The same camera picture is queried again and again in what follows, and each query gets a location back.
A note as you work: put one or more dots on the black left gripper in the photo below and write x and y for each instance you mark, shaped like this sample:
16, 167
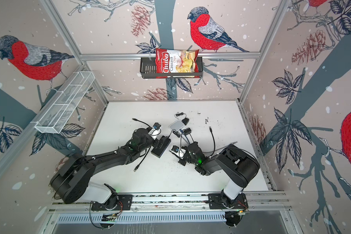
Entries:
147, 131

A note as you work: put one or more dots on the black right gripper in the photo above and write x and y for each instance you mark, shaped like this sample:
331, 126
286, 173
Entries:
182, 162

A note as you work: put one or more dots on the black power adapter with cable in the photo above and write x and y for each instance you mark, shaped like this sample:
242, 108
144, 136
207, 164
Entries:
182, 117

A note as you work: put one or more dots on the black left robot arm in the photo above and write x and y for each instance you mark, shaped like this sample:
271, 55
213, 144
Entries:
72, 181

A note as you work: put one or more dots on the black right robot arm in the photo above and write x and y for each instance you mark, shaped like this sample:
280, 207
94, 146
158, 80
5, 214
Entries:
236, 163

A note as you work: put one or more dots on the red cassava chips bag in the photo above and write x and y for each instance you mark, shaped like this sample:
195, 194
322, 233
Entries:
177, 61

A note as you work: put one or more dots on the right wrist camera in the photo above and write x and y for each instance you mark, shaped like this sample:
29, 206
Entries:
175, 150

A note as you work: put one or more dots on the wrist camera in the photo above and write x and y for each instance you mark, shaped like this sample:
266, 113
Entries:
175, 150
155, 131

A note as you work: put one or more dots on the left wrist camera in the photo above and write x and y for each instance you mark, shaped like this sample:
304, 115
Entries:
155, 131

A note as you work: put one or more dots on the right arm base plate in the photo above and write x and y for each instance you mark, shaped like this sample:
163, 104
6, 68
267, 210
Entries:
221, 201

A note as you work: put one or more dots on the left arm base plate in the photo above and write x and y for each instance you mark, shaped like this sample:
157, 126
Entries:
118, 202

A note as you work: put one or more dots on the black wall basket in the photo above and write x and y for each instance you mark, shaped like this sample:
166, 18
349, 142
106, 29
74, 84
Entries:
148, 70

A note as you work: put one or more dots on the white wire mesh shelf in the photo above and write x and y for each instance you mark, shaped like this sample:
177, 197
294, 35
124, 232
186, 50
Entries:
67, 100

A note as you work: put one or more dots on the aluminium mounting rail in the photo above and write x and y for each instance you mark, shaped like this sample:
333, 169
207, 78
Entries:
199, 201

